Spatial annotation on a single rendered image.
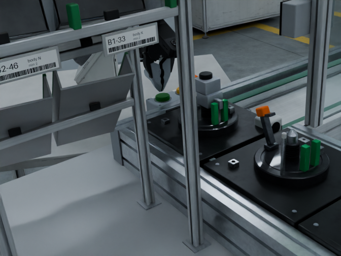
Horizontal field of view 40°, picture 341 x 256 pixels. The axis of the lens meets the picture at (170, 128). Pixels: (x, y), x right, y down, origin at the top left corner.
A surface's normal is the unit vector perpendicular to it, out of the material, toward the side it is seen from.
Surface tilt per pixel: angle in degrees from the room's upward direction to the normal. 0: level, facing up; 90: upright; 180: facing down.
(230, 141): 0
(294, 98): 0
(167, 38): 28
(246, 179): 0
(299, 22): 90
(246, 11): 91
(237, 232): 90
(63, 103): 135
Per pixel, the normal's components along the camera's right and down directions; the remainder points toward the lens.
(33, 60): 0.57, 0.33
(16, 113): 0.34, 0.90
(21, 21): 0.34, -0.03
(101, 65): 0.06, 0.44
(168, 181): -0.82, 0.31
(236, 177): -0.07, -0.89
